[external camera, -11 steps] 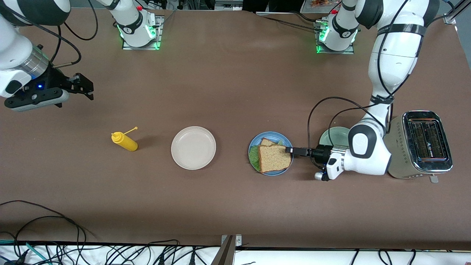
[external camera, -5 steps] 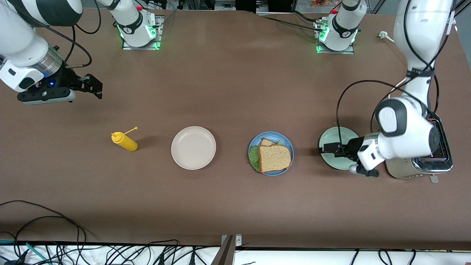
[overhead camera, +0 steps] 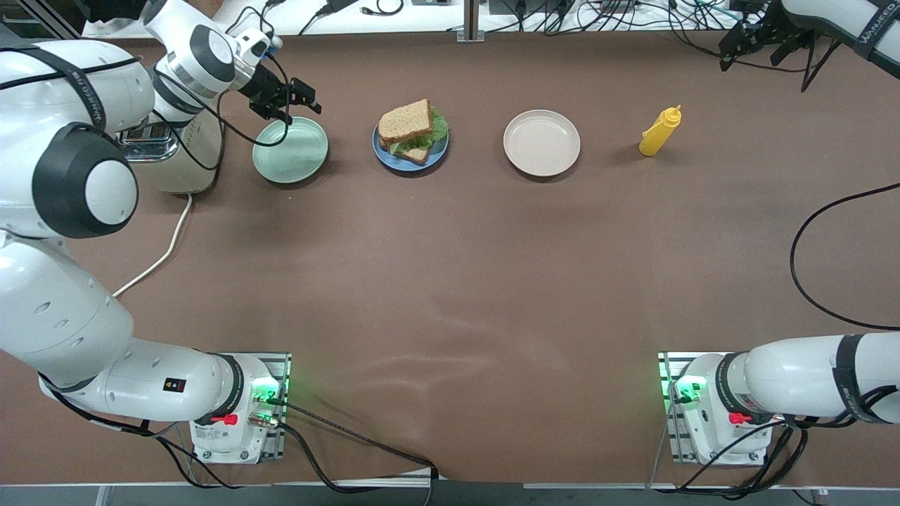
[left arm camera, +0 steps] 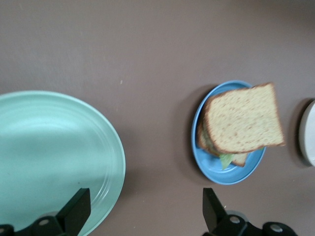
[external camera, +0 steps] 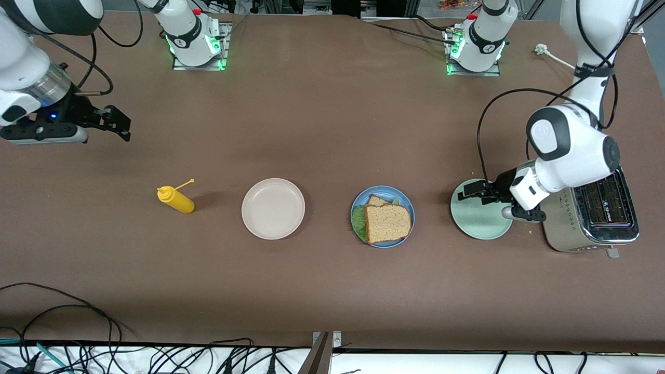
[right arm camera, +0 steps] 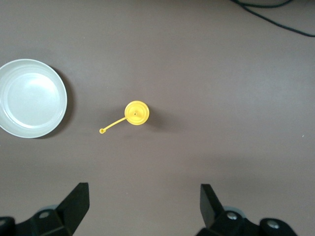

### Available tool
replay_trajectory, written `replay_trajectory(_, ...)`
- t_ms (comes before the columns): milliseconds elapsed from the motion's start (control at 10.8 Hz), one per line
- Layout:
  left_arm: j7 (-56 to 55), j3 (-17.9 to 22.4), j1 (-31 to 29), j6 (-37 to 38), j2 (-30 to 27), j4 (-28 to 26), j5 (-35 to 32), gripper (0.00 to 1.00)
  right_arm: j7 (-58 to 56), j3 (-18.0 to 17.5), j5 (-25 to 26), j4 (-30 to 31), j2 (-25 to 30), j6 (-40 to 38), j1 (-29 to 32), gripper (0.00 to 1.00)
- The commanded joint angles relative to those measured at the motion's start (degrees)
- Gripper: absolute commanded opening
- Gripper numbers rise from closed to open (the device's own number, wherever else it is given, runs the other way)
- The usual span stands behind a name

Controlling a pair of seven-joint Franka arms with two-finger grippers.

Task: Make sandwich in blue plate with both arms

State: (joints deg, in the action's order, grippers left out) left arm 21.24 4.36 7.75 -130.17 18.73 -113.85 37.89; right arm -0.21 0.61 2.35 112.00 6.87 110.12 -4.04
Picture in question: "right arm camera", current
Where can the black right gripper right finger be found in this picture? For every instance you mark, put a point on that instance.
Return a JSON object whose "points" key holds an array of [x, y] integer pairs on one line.
{"points": [[221, 223]]}

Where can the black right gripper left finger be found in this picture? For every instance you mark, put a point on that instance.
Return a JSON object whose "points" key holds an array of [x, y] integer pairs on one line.
{"points": [[64, 218]]}

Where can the yellow squeeze sauce bottle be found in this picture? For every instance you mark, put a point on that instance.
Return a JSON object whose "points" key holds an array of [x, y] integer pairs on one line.
{"points": [[136, 113]]}

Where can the beige round plate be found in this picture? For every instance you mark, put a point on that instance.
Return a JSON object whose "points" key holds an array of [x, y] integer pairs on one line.
{"points": [[32, 98]]}

